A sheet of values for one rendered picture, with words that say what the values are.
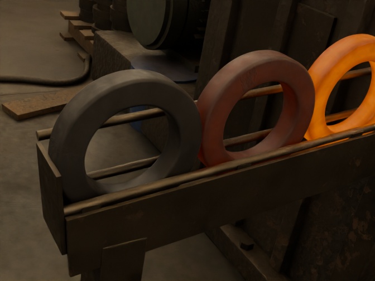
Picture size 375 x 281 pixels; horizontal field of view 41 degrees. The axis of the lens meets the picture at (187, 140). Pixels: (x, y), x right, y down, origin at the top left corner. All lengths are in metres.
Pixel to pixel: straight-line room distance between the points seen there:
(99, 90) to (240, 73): 0.18
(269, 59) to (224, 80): 0.06
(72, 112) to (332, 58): 0.37
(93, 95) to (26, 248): 0.95
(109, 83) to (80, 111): 0.04
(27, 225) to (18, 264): 0.16
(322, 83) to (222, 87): 0.18
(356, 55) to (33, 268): 0.97
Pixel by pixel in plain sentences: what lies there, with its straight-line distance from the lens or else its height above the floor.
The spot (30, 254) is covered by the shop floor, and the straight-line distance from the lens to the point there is 1.42.
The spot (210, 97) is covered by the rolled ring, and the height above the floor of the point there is 0.71.
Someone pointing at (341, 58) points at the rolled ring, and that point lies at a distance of 0.73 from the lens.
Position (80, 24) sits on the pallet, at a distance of 2.86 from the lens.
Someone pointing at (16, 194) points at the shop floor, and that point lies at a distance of 1.64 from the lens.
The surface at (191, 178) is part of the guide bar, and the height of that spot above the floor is 0.62.
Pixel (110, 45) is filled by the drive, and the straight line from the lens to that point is 2.25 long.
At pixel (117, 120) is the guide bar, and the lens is 0.62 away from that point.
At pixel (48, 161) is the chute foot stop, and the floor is 0.65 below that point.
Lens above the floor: 0.94
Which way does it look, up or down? 27 degrees down
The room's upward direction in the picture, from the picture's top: 10 degrees clockwise
